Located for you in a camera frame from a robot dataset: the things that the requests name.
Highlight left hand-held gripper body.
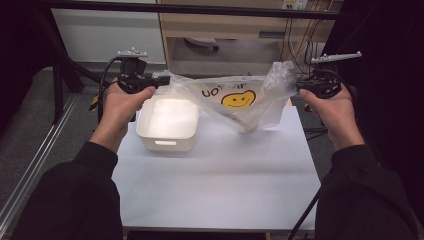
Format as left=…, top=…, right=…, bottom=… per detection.
left=116, top=47, right=158, bottom=95

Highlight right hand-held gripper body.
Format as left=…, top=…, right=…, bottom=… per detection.
left=304, top=50, right=363, bottom=100

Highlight cream plastic basket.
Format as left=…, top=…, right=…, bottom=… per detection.
left=135, top=94, right=200, bottom=154

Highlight clear smiley plastic bag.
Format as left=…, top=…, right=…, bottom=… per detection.
left=152, top=60, right=298, bottom=134

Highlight person's right hand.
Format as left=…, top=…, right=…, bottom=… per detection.
left=298, top=84, right=363, bottom=141

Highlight person's left hand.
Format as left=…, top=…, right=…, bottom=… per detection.
left=93, top=81, right=157, bottom=140

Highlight grey curved object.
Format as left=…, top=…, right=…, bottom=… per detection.
left=184, top=36, right=221, bottom=53

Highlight white cabinet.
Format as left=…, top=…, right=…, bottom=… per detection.
left=51, top=8, right=167, bottom=65

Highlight black curtain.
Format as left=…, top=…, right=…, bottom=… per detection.
left=319, top=0, right=424, bottom=214
left=0, top=0, right=63, bottom=134

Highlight wooden cabinet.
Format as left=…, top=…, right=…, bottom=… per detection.
left=156, top=0, right=344, bottom=76

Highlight black metal stand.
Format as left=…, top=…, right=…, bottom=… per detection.
left=34, top=9, right=104, bottom=126

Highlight black metal crossbar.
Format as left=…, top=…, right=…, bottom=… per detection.
left=33, top=0, right=344, bottom=21

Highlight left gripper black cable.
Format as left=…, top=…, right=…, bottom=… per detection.
left=97, top=57, right=123, bottom=124

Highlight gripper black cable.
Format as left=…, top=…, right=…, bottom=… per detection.
left=97, top=57, right=123, bottom=124
left=288, top=188, right=322, bottom=240

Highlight black floor cable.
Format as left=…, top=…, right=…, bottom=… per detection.
left=303, top=125, right=330, bottom=142

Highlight bundle of hanging cables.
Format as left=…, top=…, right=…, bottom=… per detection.
left=279, top=0, right=334, bottom=76

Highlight white wall socket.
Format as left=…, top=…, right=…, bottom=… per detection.
left=281, top=0, right=309, bottom=11

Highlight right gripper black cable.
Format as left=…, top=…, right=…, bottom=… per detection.
left=288, top=188, right=322, bottom=240

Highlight aluminium floor rail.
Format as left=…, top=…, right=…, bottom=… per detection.
left=0, top=93, right=81, bottom=231

